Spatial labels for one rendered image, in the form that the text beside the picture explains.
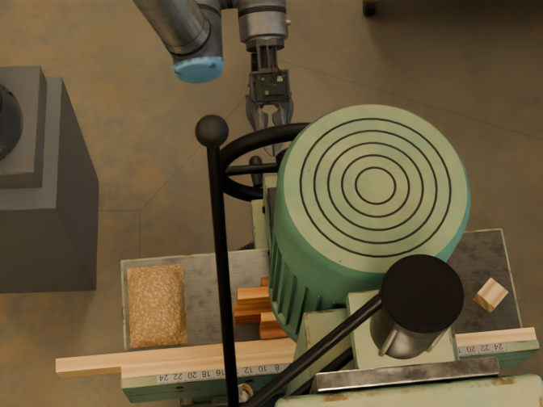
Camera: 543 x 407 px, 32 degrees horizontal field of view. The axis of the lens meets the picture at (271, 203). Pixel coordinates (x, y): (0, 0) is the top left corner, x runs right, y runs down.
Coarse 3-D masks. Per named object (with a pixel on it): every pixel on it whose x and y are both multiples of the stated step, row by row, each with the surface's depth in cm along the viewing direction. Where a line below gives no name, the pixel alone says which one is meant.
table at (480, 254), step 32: (256, 224) 149; (192, 256) 144; (256, 256) 144; (480, 256) 145; (192, 288) 142; (480, 288) 143; (512, 288) 143; (128, 320) 140; (192, 320) 140; (480, 320) 141; (512, 320) 141; (256, 384) 137
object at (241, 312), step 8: (240, 304) 136; (248, 304) 136; (256, 304) 136; (264, 304) 136; (240, 312) 136; (248, 312) 136; (256, 312) 136; (264, 312) 136; (240, 320) 138; (248, 320) 138; (256, 320) 138
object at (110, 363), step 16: (128, 352) 134; (144, 352) 134; (160, 352) 134; (176, 352) 134; (192, 352) 134; (208, 352) 134; (240, 352) 134; (256, 352) 134; (64, 368) 133; (80, 368) 133; (96, 368) 133; (112, 368) 134
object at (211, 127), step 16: (208, 128) 95; (224, 128) 96; (208, 144) 96; (208, 160) 98; (208, 176) 99; (224, 208) 100; (224, 224) 101; (224, 240) 101; (224, 256) 102; (224, 272) 103; (224, 288) 104; (224, 304) 105; (224, 320) 105; (224, 336) 106; (224, 352) 108
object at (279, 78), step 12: (252, 48) 172; (264, 48) 173; (276, 48) 170; (264, 60) 170; (276, 60) 169; (252, 72) 168; (264, 72) 168; (276, 72) 168; (252, 84) 168; (264, 84) 168; (276, 84) 168; (288, 84) 168; (252, 96) 167; (264, 96) 168; (276, 96) 168; (288, 96) 168
